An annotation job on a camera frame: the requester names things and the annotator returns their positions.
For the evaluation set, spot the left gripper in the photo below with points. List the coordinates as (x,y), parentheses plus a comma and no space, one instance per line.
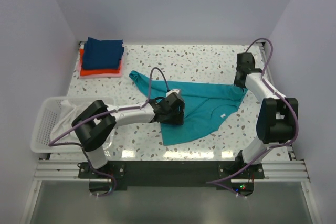
(178,119)

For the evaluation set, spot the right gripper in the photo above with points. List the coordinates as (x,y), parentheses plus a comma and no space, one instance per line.
(237,83)

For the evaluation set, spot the teal t shirt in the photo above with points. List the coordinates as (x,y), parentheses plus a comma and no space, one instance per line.
(207,106)

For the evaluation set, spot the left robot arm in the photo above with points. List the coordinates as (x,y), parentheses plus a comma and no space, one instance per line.
(93,126)

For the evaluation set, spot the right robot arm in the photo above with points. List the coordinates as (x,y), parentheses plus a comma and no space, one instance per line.
(277,123)

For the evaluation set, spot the folded pink t shirt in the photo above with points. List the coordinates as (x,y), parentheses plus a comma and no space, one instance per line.
(99,75)

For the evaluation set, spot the folded navy blue t shirt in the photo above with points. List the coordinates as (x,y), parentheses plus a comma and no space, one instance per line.
(102,54)

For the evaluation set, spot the folded orange t shirt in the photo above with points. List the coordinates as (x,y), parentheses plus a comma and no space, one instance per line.
(101,71)

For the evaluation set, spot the white t shirt in basket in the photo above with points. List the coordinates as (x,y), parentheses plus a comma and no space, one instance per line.
(69,112)

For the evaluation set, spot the white plastic basket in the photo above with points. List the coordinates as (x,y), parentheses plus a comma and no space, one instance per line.
(48,116)

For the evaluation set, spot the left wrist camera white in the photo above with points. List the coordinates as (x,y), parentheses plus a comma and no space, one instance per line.
(174,95)

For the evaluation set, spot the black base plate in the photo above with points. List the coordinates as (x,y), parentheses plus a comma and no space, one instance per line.
(120,175)

